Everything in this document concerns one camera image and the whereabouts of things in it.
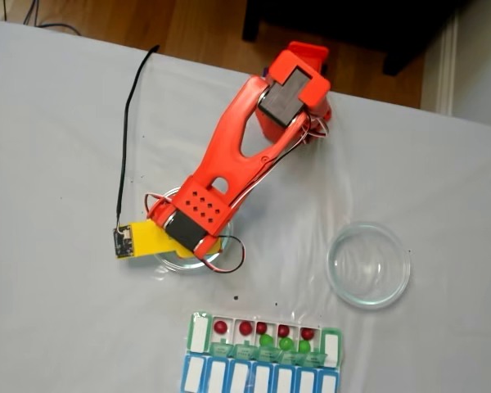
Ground glass bowl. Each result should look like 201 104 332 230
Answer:
326 220 412 310
153 186 235 274

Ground green weekly pill organiser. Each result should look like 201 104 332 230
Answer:
187 310 345 368

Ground blue weekly pill organiser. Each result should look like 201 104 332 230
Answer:
181 354 339 393

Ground white table cloth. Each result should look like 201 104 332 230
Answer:
0 20 491 393

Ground black furniture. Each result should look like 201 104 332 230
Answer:
241 0 475 78

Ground white red servo wire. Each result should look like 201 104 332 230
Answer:
206 114 331 274

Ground camera board on yellow mount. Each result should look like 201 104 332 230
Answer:
113 219 182 260

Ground white gripper motor wire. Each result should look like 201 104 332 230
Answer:
143 192 173 219

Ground black camera cable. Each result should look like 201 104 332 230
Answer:
115 44 161 234

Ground black floor cable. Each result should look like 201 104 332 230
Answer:
2 0 83 38

